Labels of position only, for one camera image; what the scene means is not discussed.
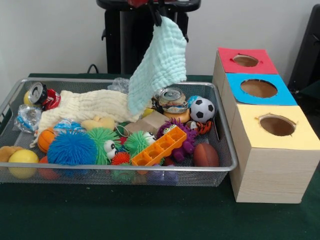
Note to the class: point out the wooden box with three holes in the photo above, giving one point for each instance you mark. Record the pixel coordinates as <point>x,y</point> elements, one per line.
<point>275,175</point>

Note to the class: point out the crushed can with printed label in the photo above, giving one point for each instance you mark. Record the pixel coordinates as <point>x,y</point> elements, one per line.
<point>172,100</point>

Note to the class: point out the orange plastic block tray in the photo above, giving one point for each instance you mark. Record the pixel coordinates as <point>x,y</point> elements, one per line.
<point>160,147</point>

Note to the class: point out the brown toy football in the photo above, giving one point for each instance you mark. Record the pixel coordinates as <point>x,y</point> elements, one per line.
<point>206,155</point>

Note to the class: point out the dark green tablecloth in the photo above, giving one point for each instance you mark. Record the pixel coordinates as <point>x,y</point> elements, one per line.
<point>150,212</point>

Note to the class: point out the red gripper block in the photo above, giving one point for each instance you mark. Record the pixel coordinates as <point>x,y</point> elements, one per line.
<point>136,2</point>

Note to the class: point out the cream muslin cloth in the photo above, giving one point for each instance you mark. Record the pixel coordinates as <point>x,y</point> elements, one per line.
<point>87,105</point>

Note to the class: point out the shallow mesh bin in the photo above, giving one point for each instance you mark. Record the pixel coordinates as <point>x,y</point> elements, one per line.
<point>125,177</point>

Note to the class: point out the light blue muslin cloth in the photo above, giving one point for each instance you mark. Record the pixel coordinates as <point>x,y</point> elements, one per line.
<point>160,62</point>

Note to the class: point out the purple spiky monster toy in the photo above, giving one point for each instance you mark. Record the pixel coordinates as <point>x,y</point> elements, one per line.
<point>186,140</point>

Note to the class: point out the small soccer ball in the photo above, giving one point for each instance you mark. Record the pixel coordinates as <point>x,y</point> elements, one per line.
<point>202,110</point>

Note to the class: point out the yellow ball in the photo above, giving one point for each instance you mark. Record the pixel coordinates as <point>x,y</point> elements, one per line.
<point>23,157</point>

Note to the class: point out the green spiky toy with eyes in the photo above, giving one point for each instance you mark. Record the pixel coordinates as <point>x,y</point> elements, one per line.
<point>136,143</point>
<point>100,140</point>

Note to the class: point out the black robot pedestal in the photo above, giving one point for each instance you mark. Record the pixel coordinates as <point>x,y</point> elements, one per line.
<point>112,37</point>

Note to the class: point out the black upright panel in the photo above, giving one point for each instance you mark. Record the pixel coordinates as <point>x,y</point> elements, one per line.
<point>310,50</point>

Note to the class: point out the blue spiky ball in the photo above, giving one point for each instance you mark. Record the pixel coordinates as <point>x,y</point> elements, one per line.
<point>70,150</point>

